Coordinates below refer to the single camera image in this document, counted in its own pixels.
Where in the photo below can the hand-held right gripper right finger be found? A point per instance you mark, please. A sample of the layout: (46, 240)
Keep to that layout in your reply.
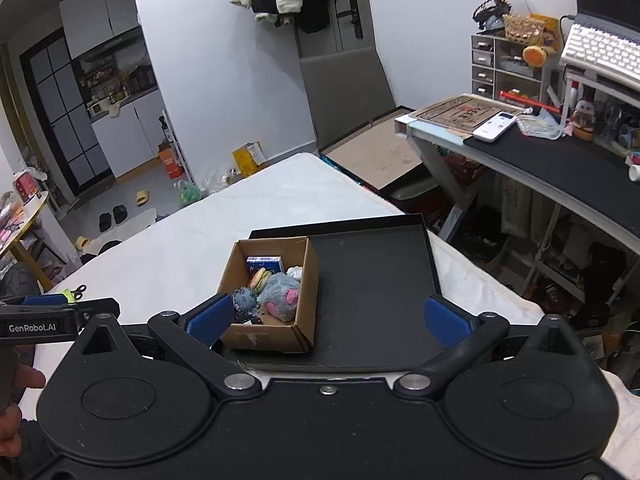
(447, 322)

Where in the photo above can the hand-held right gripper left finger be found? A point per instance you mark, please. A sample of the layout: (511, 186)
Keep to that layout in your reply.
(210, 320)

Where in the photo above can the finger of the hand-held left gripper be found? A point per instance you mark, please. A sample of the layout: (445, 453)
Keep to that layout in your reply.
(95, 306)
(45, 300)

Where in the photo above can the blue-grey spiky plush toy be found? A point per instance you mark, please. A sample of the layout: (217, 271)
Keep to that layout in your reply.
(245, 299)

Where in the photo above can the burger plush toy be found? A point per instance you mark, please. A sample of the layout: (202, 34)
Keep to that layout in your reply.
(260, 280)

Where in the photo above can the grey pink plush toy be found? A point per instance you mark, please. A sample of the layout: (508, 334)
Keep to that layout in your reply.
(280, 292)

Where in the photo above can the blue tissue packet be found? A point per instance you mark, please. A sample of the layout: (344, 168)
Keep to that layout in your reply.
(265, 263)

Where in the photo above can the black tray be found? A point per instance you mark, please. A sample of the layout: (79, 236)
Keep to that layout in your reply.
(375, 285)

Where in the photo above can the brown cardboard box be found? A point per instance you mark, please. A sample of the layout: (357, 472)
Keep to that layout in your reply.
(305, 315)

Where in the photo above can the person's left hand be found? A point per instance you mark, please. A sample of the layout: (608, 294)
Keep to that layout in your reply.
(30, 379)

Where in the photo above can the small black green scissors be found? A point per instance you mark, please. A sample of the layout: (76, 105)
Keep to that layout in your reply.
(77, 291)

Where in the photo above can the small black plush toy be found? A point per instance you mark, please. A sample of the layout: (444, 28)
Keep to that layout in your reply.
(255, 320)

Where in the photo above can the yellow slipper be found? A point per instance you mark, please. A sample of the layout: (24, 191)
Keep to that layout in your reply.
(81, 242)
(142, 197)

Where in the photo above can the round table yellow rim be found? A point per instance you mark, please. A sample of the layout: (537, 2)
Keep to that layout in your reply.
(25, 232)

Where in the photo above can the black slipper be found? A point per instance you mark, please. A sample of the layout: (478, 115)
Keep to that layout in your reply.
(105, 221)
(120, 214)

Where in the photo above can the white cloth piece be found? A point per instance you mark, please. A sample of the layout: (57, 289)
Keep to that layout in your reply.
(296, 272)

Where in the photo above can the red box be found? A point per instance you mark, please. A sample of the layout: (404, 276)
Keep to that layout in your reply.
(25, 185)

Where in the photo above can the green plastic bag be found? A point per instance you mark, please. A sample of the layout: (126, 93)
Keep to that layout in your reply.
(189, 192)

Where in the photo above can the clear plastic bag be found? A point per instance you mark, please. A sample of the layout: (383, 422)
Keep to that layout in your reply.
(215, 180)

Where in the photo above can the orange cardboard box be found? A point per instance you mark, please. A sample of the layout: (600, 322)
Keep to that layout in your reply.
(170, 162)

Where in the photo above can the yellow cardboard box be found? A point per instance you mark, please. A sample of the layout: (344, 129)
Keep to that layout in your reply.
(247, 157)

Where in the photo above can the white floor cabinet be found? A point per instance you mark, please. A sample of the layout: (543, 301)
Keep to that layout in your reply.
(127, 135)

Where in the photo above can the white shelf rack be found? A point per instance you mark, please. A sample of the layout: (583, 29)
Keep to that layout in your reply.
(175, 145)

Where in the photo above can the black framed wooden board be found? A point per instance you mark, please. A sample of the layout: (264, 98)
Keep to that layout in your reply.
(380, 155)

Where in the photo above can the black glass door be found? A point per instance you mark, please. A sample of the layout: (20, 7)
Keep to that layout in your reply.
(60, 115)

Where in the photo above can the white desk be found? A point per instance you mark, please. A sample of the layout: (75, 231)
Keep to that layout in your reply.
(435, 132)

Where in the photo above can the black desk mat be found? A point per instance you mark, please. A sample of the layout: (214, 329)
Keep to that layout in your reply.
(565, 170)

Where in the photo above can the white remote control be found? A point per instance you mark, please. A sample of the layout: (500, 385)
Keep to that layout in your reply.
(495, 127)

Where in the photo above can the brown printed board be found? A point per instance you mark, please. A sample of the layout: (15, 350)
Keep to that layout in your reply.
(462, 110)

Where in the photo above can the red stick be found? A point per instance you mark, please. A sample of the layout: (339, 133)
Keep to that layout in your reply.
(530, 101)

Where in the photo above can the owl figurine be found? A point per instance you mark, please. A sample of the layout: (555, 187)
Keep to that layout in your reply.
(582, 117)

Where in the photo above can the grey upholstered panel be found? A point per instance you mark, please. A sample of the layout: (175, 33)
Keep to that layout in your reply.
(345, 95)

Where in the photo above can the grey drawer organizer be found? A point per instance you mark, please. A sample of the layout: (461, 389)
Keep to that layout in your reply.
(492, 62)

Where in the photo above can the orange plush toy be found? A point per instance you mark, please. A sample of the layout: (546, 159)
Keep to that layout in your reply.
(535, 55)

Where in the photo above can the grey door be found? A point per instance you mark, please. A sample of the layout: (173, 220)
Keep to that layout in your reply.
(350, 45)

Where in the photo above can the wicker basket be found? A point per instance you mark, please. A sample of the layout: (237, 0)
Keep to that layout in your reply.
(522, 27)

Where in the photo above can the white keyboard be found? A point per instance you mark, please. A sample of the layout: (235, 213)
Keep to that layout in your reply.
(602, 52)

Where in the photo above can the dark brimmed hat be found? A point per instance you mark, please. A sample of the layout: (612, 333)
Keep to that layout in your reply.
(492, 10)

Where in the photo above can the white wall cabinet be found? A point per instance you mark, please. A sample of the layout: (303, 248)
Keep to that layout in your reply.
(95, 15)

